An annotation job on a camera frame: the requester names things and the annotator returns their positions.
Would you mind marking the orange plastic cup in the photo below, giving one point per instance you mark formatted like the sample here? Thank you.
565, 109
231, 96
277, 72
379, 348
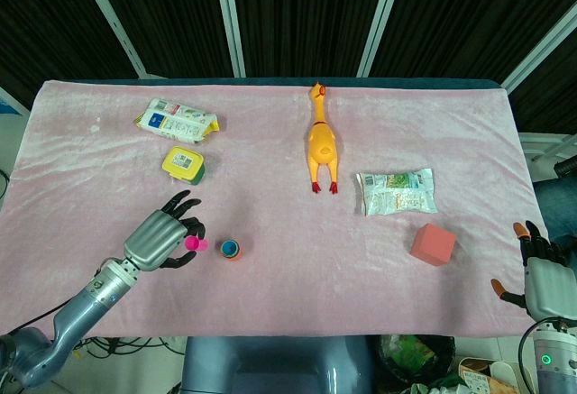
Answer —
239, 256

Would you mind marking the white green snack bag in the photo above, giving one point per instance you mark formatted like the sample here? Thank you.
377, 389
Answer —
396, 191

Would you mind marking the pink plastic cup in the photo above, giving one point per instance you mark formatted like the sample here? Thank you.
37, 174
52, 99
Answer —
194, 243

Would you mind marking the cardboard box with labels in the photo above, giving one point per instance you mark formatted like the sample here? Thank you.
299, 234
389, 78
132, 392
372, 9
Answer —
482, 376

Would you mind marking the yellow lid green container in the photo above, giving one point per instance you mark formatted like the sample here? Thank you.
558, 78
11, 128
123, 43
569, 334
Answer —
182, 164

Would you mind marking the yellow rubber chicken toy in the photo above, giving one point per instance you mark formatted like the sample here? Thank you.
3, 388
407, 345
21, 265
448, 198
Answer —
322, 141

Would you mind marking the person leg in jeans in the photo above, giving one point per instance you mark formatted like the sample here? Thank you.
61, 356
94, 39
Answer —
556, 204

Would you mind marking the white panel with blue sign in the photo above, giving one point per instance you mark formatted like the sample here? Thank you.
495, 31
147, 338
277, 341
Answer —
9, 103

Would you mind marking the light blue plastic cup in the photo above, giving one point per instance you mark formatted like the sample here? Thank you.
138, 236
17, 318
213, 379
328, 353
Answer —
229, 247

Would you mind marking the salmon pink cube block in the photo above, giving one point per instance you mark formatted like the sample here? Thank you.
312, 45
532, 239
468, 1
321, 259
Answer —
433, 245

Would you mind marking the pink plush table cloth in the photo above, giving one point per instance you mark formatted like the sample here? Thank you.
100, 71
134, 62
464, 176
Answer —
288, 177

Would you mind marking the white blue yellow package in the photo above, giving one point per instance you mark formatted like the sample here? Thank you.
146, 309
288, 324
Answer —
178, 121

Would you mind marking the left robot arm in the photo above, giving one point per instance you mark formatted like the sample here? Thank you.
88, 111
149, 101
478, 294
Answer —
76, 313

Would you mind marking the black trash bin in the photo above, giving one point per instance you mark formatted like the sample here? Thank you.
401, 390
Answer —
414, 358

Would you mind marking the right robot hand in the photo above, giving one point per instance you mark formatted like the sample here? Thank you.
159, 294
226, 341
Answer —
550, 286

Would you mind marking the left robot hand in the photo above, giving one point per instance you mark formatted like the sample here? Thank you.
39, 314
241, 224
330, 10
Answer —
155, 238

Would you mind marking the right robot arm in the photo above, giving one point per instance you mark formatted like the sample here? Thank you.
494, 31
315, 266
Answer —
556, 358

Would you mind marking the blue grey robot torso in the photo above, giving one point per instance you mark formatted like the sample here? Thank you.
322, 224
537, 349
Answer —
279, 364

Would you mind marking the black curtain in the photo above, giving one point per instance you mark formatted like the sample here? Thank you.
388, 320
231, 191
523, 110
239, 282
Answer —
306, 11

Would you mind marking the white frame post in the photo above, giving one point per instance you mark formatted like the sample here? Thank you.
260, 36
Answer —
230, 20
112, 20
541, 47
381, 20

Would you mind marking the grey metal rack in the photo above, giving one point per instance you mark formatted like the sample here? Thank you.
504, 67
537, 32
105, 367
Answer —
547, 146

